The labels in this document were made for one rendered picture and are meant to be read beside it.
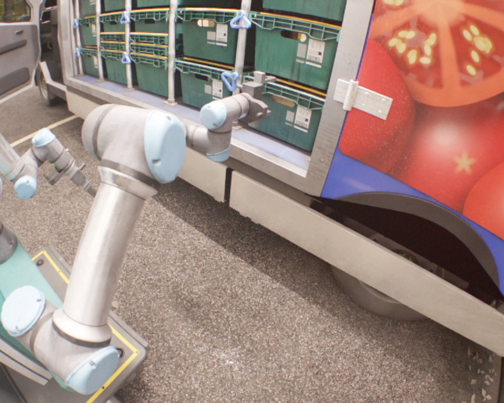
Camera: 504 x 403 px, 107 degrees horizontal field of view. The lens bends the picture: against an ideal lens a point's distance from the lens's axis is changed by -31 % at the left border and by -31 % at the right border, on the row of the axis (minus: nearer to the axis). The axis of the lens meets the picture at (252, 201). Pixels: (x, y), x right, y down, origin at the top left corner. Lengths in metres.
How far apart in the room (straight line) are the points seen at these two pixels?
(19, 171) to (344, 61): 1.00
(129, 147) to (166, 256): 1.11
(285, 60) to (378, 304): 1.21
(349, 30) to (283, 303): 1.18
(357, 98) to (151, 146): 0.60
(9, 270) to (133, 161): 0.72
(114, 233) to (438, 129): 0.80
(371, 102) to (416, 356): 1.24
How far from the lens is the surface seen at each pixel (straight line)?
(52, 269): 1.21
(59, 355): 0.52
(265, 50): 1.14
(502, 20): 0.83
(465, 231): 0.96
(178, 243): 1.55
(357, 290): 1.41
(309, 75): 1.06
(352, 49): 0.82
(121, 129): 0.46
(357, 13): 0.83
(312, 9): 1.06
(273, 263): 1.49
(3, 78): 3.60
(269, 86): 1.13
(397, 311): 1.45
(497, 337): 1.40
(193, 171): 1.39
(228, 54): 1.26
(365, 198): 0.93
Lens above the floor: 1.17
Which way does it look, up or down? 40 degrees down
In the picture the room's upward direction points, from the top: 9 degrees clockwise
